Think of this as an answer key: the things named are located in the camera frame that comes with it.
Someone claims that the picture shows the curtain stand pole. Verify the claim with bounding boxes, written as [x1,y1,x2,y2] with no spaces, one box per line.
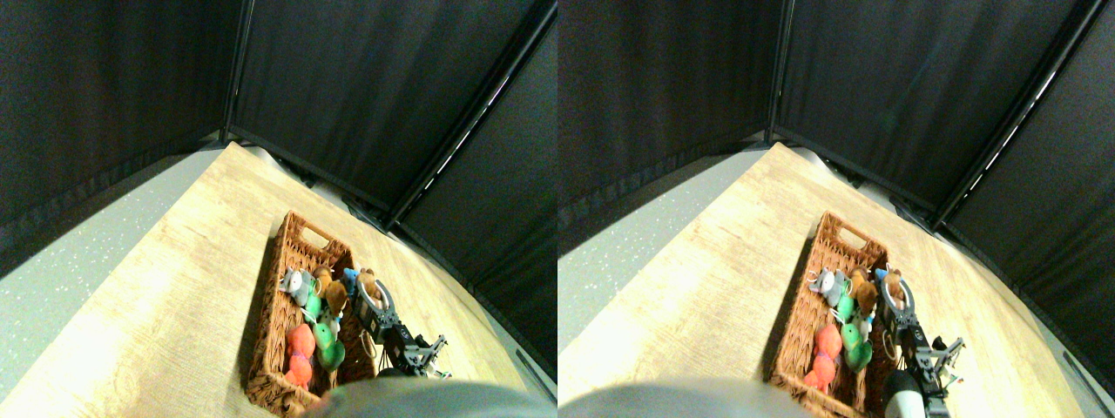
[386,0,558,229]
[222,0,255,145]
[767,0,798,145]
[932,0,1107,229]

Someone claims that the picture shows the brown toy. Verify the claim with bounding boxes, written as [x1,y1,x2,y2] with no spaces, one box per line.
[882,268,911,310]
[357,268,389,306]

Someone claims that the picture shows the brown wicker basket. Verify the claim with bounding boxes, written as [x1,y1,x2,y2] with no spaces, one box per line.
[765,212,907,417]
[243,211,384,417]

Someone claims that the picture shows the red toy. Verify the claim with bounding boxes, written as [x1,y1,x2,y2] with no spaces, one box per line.
[283,324,316,390]
[803,324,844,394]

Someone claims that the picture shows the curtain stand foot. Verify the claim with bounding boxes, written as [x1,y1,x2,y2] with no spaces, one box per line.
[514,348,550,384]
[1061,350,1103,393]
[344,199,393,234]
[889,199,937,232]

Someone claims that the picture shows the grey mouse toy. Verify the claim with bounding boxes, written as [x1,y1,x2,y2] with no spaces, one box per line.
[279,268,314,307]
[807,268,848,307]

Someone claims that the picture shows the orange toy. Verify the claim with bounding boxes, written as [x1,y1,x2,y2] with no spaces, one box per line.
[314,266,349,316]
[847,266,881,316]

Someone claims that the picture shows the black bracket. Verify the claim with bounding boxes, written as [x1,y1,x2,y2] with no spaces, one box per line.
[409,334,451,380]

